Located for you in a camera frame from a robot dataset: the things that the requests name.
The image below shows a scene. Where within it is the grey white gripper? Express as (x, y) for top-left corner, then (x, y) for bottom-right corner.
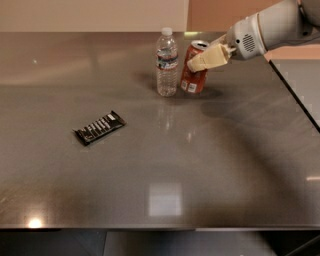
(187, 14), (267, 73)

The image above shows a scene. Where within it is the red coke can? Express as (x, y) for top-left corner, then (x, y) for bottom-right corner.
(180, 40), (209, 94)

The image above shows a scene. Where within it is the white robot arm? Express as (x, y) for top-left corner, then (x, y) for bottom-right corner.
(187, 0), (320, 72)

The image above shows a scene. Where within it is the clear plastic water bottle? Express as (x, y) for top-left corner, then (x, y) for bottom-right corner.
(156, 27), (178, 97)

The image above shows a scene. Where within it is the grey side counter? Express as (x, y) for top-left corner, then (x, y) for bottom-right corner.
(270, 59), (320, 132)

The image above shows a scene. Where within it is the black snack bar wrapper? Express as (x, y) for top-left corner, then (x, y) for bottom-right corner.
(74, 111), (126, 146)

